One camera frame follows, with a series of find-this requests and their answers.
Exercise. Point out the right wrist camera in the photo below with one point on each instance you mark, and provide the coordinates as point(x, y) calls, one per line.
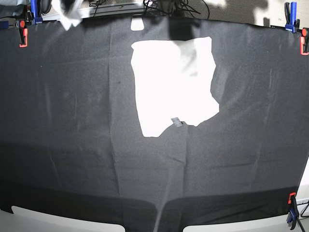
point(68, 11)

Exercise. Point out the blue clamp top left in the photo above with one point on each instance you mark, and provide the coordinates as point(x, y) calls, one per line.
point(35, 9)

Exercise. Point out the white printed t-shirt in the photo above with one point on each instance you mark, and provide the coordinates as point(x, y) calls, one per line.
point(173, 81)

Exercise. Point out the black table cloth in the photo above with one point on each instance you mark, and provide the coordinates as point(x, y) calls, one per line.
point(71, 144)

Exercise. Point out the blue clamp top right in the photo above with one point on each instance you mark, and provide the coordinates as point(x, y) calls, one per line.
point(292, 23)

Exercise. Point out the red clamp top left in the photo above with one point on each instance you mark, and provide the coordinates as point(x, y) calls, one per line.
point(23, 33)

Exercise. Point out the red blue clamp bottom right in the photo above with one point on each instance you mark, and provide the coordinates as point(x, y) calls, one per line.
point(293, 214)

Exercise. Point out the red clamp top right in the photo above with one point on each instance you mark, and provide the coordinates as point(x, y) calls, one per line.
point(304, 42)

